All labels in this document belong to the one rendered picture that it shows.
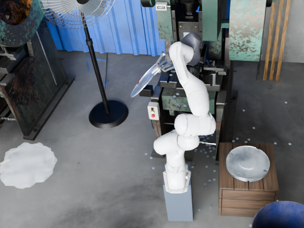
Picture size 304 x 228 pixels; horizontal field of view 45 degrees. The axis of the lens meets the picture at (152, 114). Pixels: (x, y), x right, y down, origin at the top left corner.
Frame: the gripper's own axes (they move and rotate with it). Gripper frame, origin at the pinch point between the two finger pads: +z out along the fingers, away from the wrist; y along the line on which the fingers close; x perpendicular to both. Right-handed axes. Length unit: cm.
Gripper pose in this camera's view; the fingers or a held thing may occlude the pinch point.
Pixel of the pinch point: (156, 70)
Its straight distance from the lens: 231.4
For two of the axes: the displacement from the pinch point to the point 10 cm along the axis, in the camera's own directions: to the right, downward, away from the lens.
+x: -3.4, 6.7, -6.6
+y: -7.4, -6.2, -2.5
